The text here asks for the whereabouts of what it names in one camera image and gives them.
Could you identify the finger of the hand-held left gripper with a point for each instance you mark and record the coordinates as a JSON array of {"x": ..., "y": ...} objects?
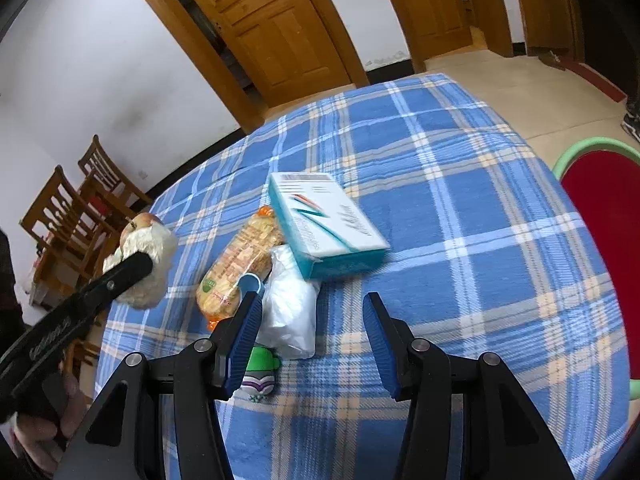
[{"x": 125, "y": 275}]

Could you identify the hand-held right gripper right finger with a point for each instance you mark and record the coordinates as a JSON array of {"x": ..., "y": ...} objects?
[{"x": 382, "y": 345}]

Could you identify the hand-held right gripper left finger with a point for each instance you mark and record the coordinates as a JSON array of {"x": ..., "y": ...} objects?
[{"x": 245, "y": 340}]

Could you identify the small green purple toy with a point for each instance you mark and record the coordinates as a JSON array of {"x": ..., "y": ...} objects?
[{"x": 260, "y": 375}]

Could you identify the small paper ball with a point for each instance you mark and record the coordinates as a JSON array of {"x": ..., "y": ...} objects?
[{"x": 155, "y": 242}]

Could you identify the white plastic bag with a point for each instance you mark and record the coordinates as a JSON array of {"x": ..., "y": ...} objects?
[{"x": 292, "y": 310}]

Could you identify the blue bottle cap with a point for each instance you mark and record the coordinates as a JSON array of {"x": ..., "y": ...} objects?
[{"x": 250, "y": 282}]

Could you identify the biscuit packet with orange ends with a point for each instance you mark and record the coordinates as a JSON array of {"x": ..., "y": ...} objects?
[{"x": 240, "y": 260}]

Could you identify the teal and white box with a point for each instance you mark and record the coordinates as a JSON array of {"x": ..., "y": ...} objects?
[{"x": 325, "y": 230}]

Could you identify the person's left hand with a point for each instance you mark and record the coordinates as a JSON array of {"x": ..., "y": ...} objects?
[{"x": 40, "y": 435}]

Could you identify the apple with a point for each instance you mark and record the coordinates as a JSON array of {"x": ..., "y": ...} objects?
[{"x": 147, "y": 220}]

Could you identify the wooden chair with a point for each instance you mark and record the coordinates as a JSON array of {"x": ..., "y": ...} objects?
[
  {"x": 100, "y": 155},
  {"x": 50, "y": 195}
]

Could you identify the blue plaid tablecloth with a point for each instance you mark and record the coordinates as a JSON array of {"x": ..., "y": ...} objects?
[{"x": 475, "y": 260}]

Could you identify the red basin with green rim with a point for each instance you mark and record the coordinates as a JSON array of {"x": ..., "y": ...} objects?
[{"x": 610, "y": 220}]

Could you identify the wooden panel door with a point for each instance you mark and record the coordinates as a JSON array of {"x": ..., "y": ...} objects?
[
  {"x": 430, "y": 10},
  {"x": 270, "y": 25}
]

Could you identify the black and white shoe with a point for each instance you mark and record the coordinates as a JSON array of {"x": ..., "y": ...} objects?
[{"x": 632, "y": 122}]

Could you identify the red doormat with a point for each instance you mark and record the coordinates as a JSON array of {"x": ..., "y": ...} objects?
[{"x": 595, "y": 80}]

